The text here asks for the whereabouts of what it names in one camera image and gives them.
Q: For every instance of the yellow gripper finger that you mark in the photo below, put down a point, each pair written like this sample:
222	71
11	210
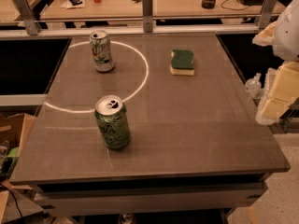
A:
281	90
265	37

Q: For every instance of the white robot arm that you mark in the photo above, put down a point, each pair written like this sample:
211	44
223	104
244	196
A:
286	34

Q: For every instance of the white 7up can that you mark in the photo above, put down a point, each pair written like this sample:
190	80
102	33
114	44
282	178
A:
101	51

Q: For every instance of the green soda can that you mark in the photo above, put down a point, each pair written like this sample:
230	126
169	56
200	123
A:
110	113

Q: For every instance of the can under table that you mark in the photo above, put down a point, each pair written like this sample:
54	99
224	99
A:
127	219

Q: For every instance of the clear glass bottle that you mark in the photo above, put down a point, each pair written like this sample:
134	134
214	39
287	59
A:
253	85

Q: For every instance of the black mesh cup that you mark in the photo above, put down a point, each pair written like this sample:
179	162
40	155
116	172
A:
209	4

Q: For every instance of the green yellow sponge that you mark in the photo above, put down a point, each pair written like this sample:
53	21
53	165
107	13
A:
181	62

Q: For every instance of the cardboard box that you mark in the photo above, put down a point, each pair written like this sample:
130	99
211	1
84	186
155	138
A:
14	131

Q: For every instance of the right metal bracket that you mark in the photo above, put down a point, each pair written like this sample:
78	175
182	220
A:
266	13

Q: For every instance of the metal bracket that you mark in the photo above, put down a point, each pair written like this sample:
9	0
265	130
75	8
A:
31	24
266	13
147	12

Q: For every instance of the middle metal bracket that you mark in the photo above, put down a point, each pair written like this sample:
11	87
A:
147	12

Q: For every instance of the left metal bracket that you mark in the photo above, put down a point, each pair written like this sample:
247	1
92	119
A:
31	24

